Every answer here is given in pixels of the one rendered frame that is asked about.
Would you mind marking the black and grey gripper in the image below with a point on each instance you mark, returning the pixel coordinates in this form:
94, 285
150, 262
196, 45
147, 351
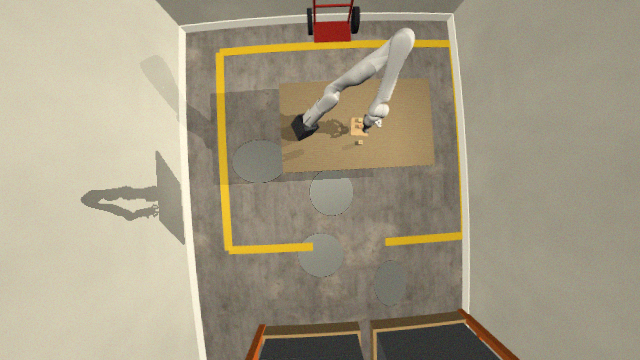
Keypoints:
365, 127

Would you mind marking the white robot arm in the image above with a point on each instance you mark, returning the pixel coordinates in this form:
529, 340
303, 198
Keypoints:
398, 49

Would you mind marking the tan square mat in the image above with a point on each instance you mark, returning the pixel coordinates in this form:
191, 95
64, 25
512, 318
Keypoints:
354, 128

